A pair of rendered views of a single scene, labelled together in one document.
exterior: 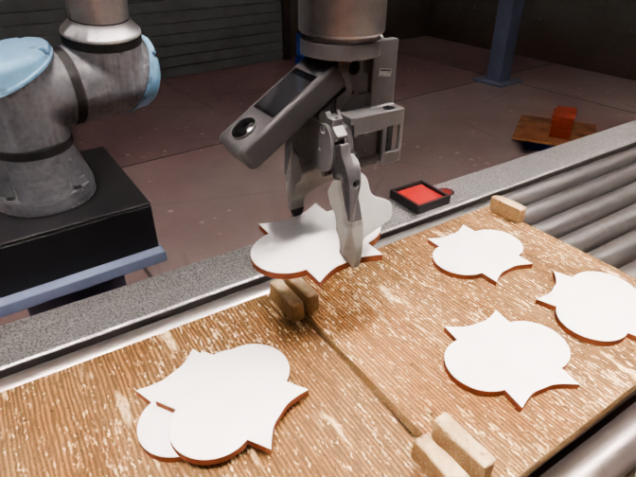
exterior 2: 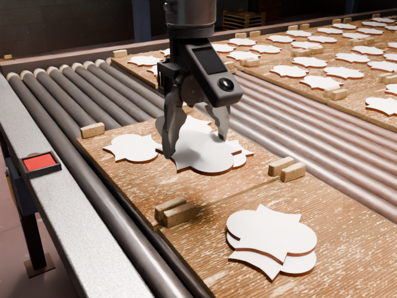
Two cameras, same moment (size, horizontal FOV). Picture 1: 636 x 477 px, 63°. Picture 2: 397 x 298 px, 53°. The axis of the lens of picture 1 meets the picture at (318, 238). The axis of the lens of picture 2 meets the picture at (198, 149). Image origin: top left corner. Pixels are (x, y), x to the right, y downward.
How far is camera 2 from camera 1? 0.75 m
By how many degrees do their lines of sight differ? 76
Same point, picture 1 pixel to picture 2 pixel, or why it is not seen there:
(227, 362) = (245, 234)
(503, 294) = not seen: hidden behind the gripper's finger
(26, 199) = not seen: outside the picture
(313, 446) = (287, 209)
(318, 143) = not seen: hidden behind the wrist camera
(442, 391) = (244, 172)
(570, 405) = (247, 145)
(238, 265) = (101, 262)
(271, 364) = (244, 216)
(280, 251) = (211, 161)
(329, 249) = (211, 145)
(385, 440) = (277, 188)
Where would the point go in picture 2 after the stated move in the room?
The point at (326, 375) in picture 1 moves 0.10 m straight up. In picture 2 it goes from (240, 204) to (242, 157)
